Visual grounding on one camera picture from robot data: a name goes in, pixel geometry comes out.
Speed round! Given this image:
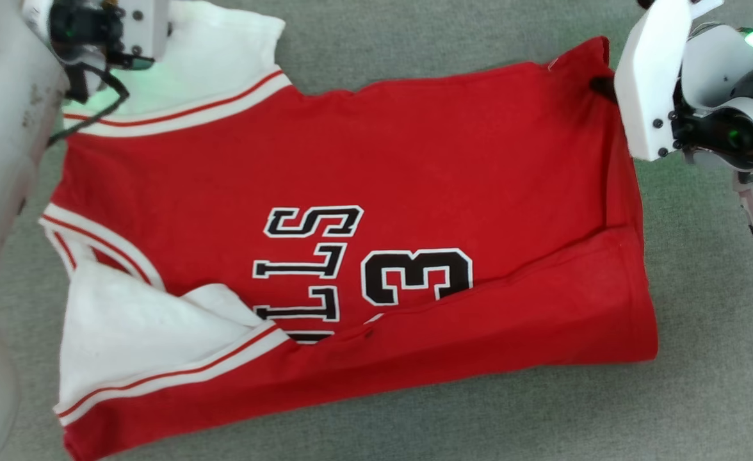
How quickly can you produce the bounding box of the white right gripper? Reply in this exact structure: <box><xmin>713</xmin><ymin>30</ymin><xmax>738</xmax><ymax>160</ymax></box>
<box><xmin>590</xmin><ymin>0</ymin><xmax>724</xmax><ymax>163</ymax></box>

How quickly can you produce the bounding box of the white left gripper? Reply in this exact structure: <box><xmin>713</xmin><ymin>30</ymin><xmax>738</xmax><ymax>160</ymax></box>
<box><xmin>117</xmin><ymin>0</ymin><xmax>172</xmax><ymax>63</ymax></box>

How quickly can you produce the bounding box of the red white basketball jersey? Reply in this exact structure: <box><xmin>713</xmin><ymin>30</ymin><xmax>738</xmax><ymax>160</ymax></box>
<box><xmin>38</xmin><ymin>0</ymin><xmax>660</xmax><ymax>461</ymax></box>

